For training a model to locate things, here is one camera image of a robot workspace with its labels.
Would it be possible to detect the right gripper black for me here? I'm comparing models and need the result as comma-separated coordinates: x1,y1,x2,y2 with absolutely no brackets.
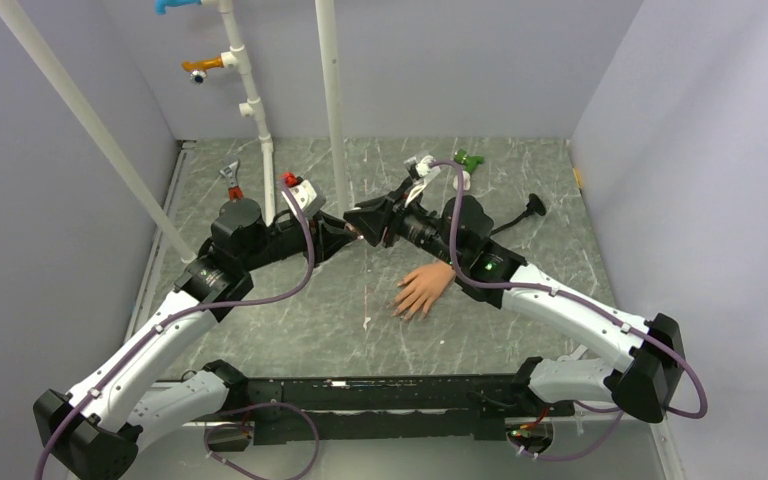
343,177,463,269

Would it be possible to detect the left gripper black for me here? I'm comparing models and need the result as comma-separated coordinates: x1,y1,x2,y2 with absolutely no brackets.
241,209,357,272

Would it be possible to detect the glitter nail polish bottle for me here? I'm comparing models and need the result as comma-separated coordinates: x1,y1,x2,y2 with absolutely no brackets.
347,225,365,240

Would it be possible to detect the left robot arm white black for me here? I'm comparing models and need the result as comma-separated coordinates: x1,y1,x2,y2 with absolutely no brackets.
33,198,357,479

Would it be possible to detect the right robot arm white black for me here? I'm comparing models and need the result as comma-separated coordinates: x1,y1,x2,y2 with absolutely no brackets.
344,195,688,423

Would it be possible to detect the mannequin hand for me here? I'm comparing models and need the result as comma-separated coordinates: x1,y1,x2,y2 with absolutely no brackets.
391,261,455,321

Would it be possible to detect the green toy flashlight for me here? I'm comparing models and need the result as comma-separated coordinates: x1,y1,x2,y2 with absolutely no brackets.
453,149,485,171

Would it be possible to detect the red adjustable wrench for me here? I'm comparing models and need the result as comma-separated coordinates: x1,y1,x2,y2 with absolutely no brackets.
219,160,244,200

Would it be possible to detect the black hand stand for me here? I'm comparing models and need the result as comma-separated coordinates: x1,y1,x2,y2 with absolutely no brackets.
491,193,547,235

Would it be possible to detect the orange faucet valve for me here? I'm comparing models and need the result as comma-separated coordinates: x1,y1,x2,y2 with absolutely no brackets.
181,56,225,85

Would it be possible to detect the blue faucet valve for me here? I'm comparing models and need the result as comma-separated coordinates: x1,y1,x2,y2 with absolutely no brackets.
154,0,203,15

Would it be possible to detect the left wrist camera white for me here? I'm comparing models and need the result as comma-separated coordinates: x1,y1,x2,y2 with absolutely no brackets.
281,172,326,219

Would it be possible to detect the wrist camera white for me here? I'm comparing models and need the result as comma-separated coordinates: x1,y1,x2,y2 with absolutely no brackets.
281,172,326,219
404,154,440,205

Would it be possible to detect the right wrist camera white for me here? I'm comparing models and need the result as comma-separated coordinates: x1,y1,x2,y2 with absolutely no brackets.
404,154,440,205

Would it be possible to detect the white PVC pipe frame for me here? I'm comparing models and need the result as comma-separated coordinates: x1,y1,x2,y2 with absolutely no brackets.
0,1,349,263

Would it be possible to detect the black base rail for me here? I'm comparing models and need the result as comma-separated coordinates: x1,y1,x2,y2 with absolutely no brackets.
181,374,577,445

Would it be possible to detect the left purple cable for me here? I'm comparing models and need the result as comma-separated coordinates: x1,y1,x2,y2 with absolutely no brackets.
34,178,322,480

